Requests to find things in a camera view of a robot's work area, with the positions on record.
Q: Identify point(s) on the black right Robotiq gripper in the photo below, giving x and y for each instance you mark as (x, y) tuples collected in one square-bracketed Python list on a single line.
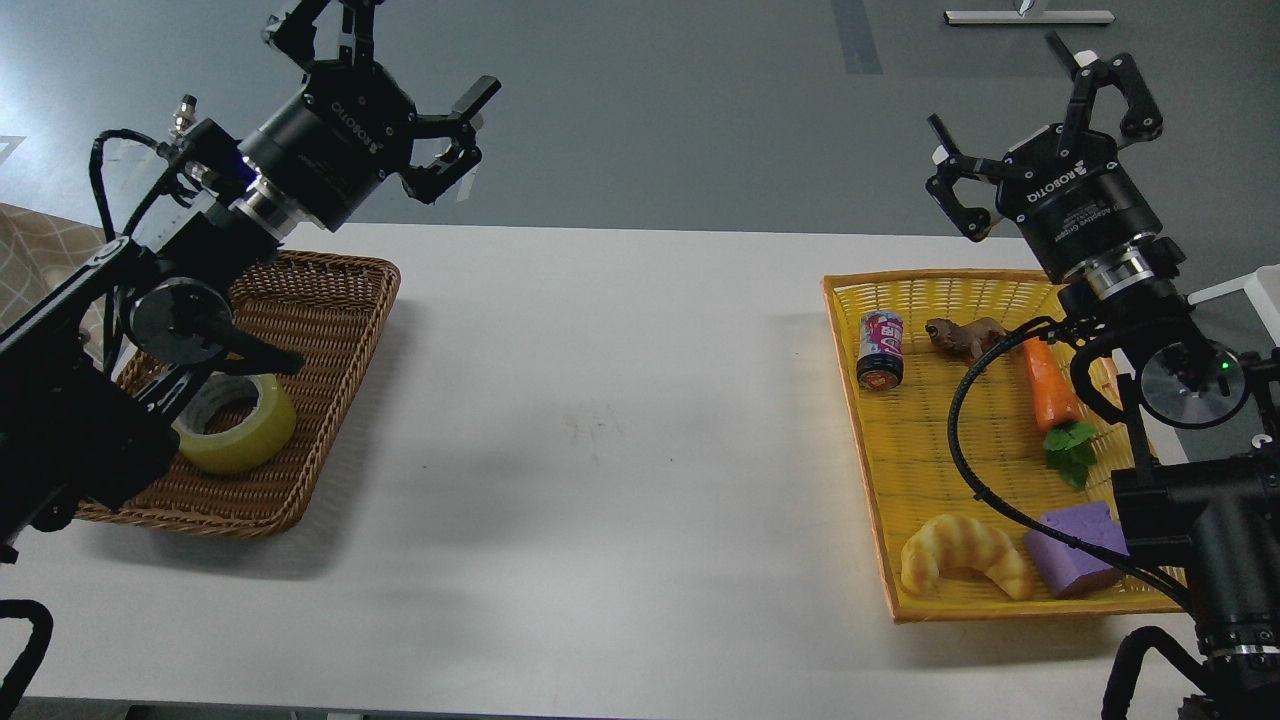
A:
[(1085, 205)]

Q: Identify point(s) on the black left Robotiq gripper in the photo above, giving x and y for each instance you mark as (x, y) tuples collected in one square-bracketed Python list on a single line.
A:
[(350, 125)]

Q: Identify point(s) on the yellow tape roll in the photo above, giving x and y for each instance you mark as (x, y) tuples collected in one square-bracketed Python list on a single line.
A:
[(247, 444)]

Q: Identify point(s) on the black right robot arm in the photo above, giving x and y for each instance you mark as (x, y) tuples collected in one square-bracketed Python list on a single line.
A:
[(1199, 505)]

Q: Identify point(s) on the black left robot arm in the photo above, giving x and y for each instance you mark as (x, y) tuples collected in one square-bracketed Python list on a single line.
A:
[(96, 375)]

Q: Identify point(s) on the white bar floor fixture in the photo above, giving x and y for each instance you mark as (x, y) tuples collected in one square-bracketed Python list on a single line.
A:
[(1029, 13)]

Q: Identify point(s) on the brown wicker basket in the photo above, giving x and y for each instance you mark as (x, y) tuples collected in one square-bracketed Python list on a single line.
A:
[(329, 308)]

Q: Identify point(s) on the brown toy lion figure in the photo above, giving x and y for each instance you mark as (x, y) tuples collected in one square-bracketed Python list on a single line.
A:
[(970, 340)]

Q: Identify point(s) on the white chair base leg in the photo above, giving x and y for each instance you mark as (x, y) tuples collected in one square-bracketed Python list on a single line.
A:
[(1261, 287)]

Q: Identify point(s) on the small soda can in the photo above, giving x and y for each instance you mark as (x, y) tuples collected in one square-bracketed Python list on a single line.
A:
[(880, 364)]

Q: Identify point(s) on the orange toy carrot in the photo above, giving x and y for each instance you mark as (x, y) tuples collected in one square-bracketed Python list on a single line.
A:
[(1067, 438)]

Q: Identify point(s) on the beige checkered cloth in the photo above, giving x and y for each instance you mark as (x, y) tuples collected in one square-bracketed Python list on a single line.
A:
[(38, 252)]

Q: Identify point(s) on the toy croissant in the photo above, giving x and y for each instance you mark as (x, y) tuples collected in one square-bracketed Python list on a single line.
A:
[(949, 542)]

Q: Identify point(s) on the purple foam block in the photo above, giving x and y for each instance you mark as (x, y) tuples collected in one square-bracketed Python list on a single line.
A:
[(1068, 572)]

